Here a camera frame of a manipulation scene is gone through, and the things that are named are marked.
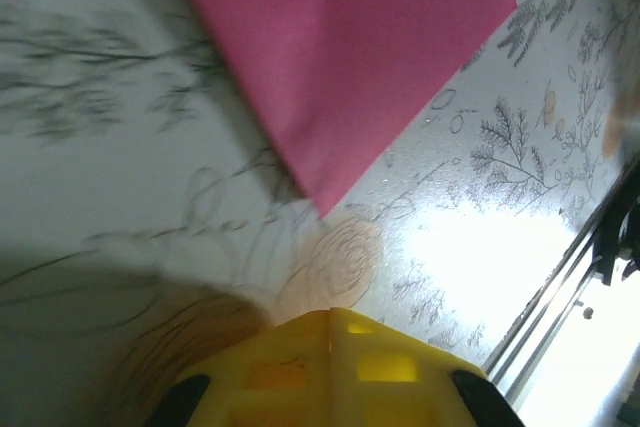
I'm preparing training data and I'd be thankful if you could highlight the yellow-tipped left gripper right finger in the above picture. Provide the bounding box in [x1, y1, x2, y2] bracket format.
[330, 307, 524, 427]

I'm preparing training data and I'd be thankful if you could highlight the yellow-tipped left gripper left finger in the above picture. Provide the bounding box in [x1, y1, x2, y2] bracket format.
[149, 309, 334, 427]

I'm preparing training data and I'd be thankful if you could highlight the aluminium table rail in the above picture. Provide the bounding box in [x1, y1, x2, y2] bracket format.
[484, 156, 640, 398]

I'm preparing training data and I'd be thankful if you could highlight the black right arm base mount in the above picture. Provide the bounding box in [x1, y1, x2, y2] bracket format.
[594, 186, 640, 288]

